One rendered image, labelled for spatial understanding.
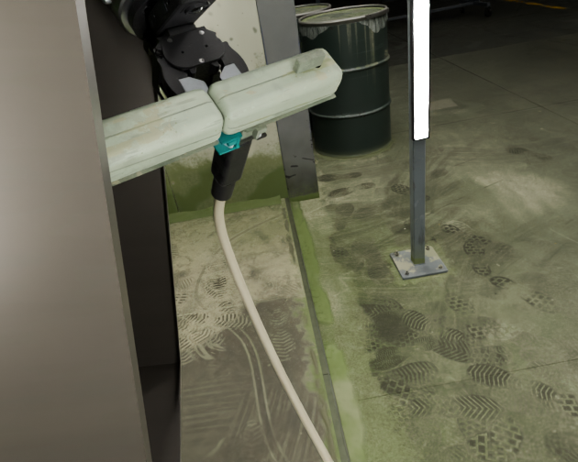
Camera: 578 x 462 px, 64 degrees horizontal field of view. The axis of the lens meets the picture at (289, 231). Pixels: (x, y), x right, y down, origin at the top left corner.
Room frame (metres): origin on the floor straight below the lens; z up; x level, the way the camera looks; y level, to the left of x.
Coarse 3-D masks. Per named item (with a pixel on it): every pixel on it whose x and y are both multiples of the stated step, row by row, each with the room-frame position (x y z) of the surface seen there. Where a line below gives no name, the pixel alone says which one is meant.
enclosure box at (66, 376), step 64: (0, 0) 0.26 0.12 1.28; (64, 0) 0.26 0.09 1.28; (0, 64) 0.26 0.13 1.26; (64, 64) 0.26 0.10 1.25; (128, 64) 0.85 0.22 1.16; (0, 128) 0.26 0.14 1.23; (64, 128) 0.26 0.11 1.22; (0, 192) 0.25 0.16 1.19; (64, 192) 0.26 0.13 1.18; (128, 192) 0.84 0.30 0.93; (0, 256) 0.25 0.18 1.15; (64, 256) 0.26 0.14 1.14; (128, 256) 0.83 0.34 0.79; (0, 320) 0.25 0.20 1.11; (64, 320) 0.25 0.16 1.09; (128, 320) 0.27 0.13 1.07; (0, 384) 0.25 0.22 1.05; (64, 384) 0.25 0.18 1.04; (128, 384) 0.26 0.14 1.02; (0, 448) 0.24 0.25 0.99; (64, 448) 0.25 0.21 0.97; (128, 448) 0.25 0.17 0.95
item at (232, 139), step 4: (220, 136) 0.47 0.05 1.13; (224, 136) 0.47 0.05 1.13; (228, 136) 0.47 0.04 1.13; (232, 136) 0.47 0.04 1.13; (236, 136) 0.47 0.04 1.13; (240, 136) 0.47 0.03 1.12; (220, 140) 0.47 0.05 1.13; (224, 140) 0.47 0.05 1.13; (228, 140) 0.47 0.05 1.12; (232, 140) 0.47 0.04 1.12; (236, 140) 0.47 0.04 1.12; (220, 144) 0.48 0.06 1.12; (228, 144) 0.47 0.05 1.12; (232, 144) 0.47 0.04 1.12; (236, 144) 0.48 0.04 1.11; (216, 148) 0.48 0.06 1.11; (220, 148) 0.48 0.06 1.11; (224, 148) 0.48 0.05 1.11; (228, 148) 0.48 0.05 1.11; (232, 148) 0.48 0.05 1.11; (220, 152) 0.48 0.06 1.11; (224, 152) 0.48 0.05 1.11
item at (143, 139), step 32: (288, 64) 0.51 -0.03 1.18; (320, 64) 0.52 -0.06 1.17; (192, 96) 0.45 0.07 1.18; (224, 96) 0.46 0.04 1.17; (256, 96) 0.47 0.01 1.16; (288, 96) 0.48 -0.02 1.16; (320, 96) 0.52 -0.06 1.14; (128, 128) 0.41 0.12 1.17; (160, 128) 0.42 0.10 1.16; (192, 128) 0.42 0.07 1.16; (224, 128) 0.46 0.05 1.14; (256, 128) 0.48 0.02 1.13; (128, 160) 0.39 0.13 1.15; (160, 160) 0.42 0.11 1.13; (224, 160) 0.52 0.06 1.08; (224, 192) 0.56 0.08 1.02
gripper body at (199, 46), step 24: (144, 0) 0.60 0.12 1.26; (144, 24) 0.62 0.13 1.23; (192, 24) 0.58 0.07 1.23; (144, 48) 0.65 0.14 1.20; (168, 48) 0.55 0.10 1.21; (192, 48) 0.56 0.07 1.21; (216, 48) 0.57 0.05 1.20; (192, 72) 0.53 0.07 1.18; (216, 72) 0.56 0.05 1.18; (168, 96) 0.57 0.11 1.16
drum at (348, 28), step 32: (320, 32) 2.98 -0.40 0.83; (352, 32) 2.92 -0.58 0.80; (384, 32) 3.04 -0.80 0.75; (352, 64) 2.92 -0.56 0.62; (384, 64) 3.02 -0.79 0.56; (352, 96) 2.92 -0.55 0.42; (384, 96) 3.01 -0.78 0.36; (320, 128) 3.05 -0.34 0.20; (352, 128) 2.92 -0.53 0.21; (384, 128) 2.99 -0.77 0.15
